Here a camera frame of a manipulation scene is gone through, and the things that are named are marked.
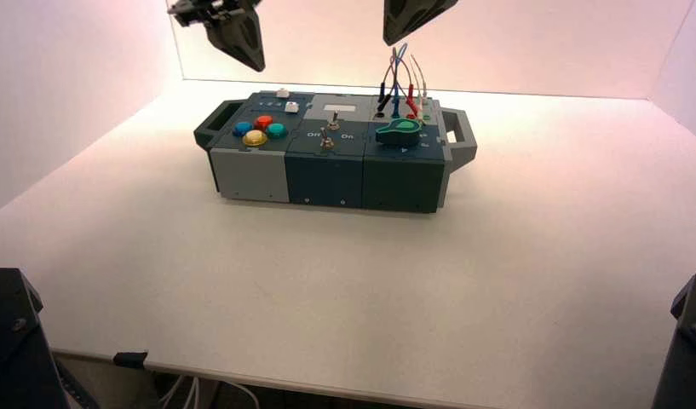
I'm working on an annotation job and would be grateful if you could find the black corrugated cable conduit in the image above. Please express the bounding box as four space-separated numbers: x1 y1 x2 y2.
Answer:
55 360 99 409

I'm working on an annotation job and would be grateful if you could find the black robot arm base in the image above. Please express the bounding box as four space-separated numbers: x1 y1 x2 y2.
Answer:
652 272 696 409
0 268 72 409

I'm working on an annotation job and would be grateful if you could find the black table clamp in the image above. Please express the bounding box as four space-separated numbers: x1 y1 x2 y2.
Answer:
112 352 149 371

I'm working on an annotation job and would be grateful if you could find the blue banana plug cable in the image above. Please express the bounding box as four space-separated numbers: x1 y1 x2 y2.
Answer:
390 43 410 118

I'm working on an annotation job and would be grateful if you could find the green rotary knob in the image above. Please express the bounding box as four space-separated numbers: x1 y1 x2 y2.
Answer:
374 118 423 147

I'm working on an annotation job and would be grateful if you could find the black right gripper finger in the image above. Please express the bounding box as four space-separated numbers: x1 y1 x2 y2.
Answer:
383 0 419 46
388 0 459 46

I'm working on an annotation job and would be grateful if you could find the teal and grey control box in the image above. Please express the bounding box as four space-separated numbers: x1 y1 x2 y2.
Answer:
193 91 479 215

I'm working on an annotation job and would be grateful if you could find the white banana plug cable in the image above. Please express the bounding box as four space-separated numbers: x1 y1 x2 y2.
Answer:
409 53 430 114

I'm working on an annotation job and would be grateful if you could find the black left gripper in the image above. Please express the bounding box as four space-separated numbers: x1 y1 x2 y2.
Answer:
166 0 267 72

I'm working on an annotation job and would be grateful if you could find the black banana plug cable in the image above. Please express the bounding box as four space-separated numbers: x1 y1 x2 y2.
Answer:
377 56 402 112

